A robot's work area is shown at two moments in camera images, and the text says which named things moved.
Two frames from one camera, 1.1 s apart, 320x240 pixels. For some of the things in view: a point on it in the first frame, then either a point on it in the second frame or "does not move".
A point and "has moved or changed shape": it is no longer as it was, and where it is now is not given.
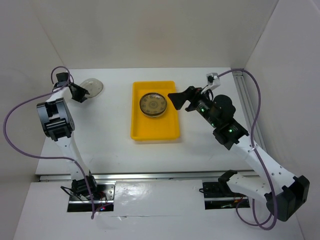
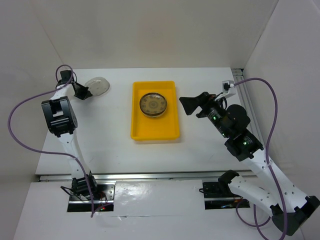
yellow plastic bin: [164, 126] does not move
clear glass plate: [93, 86] has moved or changed shape
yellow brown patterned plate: [153, 104] does not move
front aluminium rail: [204, 175] does not move
